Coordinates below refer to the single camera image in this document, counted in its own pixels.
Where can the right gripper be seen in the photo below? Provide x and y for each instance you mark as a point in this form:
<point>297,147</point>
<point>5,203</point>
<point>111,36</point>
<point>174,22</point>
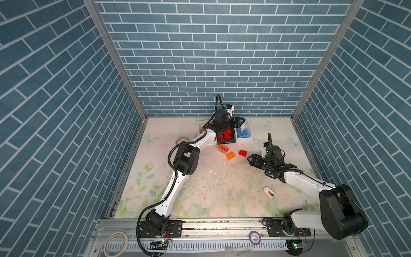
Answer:
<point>256,158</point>

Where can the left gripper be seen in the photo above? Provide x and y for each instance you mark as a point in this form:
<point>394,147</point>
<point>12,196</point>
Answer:
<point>236,120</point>

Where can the red lego diagonal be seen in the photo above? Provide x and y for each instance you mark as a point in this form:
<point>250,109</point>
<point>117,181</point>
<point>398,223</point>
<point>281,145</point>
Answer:
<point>227,133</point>

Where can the orange lego top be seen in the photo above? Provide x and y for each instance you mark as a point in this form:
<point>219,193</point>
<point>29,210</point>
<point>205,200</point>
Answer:
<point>223,149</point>

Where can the red curved lego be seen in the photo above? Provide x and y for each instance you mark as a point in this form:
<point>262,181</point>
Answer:
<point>243,153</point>

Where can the blue lego bottom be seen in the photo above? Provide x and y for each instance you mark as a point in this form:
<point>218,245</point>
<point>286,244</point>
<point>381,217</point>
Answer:
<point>246,131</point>

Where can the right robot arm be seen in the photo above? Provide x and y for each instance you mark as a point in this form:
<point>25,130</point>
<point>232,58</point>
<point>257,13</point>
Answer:
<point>340,214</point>

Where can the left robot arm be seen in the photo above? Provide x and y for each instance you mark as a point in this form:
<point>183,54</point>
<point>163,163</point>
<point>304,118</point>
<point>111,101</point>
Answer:
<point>183,160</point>

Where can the black middle bin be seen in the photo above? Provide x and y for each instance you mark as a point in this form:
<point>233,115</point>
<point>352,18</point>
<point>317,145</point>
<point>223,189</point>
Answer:
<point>233,140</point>

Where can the white left bin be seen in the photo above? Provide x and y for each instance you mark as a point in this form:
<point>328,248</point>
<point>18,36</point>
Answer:
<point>206,126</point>

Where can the white bin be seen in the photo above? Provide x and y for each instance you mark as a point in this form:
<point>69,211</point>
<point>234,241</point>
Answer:
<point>245,125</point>
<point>206,126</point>

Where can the white right bin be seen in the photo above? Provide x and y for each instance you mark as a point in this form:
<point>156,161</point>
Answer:
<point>245,125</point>

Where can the white pink small device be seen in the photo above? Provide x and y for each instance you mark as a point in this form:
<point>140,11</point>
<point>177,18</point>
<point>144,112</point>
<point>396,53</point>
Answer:
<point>269,193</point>

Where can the small orange lego square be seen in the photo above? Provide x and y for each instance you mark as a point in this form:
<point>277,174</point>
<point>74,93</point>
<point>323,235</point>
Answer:
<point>230,155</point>

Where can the white tape roll on table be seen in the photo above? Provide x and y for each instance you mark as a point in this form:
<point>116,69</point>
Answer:
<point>182,139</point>

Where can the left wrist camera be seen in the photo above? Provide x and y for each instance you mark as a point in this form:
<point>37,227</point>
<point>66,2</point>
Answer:
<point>230,110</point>

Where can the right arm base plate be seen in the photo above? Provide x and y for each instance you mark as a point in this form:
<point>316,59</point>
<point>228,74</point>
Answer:
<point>281,227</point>

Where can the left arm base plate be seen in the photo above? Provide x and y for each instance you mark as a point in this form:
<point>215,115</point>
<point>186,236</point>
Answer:
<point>169,229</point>

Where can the tape roll on rail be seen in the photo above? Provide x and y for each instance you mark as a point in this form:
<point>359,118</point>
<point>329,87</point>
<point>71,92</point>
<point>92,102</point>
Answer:
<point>116,244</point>

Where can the aluminium rail frame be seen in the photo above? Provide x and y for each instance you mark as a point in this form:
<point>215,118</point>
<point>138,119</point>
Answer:
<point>232,236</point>

